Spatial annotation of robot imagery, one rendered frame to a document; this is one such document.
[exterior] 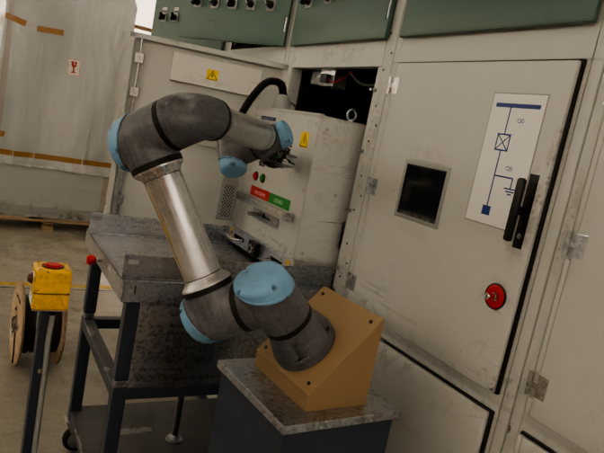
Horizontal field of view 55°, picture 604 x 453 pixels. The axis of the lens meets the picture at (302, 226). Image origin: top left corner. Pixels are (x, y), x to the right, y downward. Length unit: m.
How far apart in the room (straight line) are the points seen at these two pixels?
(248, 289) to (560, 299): 0.63
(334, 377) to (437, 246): 0.45
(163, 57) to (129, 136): 1.19
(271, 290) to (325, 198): 0.73
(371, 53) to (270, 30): 0.69
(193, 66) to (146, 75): 0.19
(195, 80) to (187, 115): 1.17
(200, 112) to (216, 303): 0.40
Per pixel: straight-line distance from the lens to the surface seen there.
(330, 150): 1.86
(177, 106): 1.24
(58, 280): 1.49
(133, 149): 1.29
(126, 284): 1.64
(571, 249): 1.29
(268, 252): 2.00
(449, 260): 1.50
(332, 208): 1.90
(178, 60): 2.41
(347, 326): 1.36
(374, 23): 1.93
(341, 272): 1.89
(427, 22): 1.73
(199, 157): 2.43
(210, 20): 2.77
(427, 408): 1.57
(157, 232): 2.24
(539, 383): 1.33
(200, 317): 1.30
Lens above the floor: 1.32
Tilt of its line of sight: 9 degrees down
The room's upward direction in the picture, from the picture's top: 11 degrees clockwise
